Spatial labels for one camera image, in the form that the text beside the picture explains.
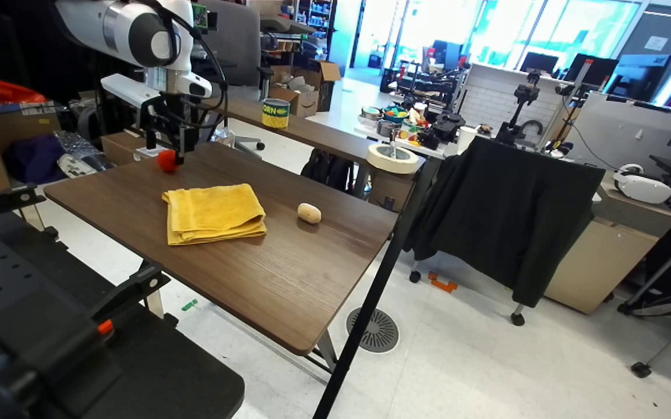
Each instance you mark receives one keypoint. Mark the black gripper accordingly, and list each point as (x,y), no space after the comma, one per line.
(171,118)

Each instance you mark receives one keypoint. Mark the folded yellow towel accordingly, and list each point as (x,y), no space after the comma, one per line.
(216,212)

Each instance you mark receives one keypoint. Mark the orange black bar clamp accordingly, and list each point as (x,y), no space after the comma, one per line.
(2,203)
(129,291)

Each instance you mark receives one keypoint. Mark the orange bag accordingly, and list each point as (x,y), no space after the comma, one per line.
(2,88)

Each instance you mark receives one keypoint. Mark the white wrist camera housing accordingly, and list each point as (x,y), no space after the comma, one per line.
(129,90)

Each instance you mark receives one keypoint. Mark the beige cabinet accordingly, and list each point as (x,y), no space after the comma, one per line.
(601,258)

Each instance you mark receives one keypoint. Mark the black camera on stand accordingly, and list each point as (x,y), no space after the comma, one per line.
(523,100)

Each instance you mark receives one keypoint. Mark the black cloth covered cart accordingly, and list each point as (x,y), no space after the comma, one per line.
(507,210)

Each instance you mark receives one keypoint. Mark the white VR headset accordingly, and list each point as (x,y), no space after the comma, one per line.
(641,187)

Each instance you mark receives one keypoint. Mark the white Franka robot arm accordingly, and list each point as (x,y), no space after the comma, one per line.
(142,36)

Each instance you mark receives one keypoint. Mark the black tripod pole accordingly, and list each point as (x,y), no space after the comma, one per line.
(371,295)

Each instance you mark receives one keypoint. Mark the small red plushie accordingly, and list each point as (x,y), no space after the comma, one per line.
(167,162)

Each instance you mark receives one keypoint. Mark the yellow green tub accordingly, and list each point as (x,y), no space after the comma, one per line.
(276,116)

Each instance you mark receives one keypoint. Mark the black perforated mounting board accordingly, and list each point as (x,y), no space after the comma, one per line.
(25,310)

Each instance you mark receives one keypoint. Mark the open cardboard box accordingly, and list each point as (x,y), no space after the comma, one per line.
(309,84)

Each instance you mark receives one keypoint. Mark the small tan brown plushie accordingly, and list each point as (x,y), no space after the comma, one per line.
(309,212)

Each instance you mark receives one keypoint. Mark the white tape roll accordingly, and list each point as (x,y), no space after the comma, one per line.
(396,160)

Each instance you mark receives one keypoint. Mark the round floor drain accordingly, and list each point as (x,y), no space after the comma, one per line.
(378,331)

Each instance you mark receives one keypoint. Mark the dark blue bag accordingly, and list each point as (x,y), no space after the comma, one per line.
(33,160)

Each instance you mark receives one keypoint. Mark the wooden side desk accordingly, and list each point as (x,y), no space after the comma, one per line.
(327,136)

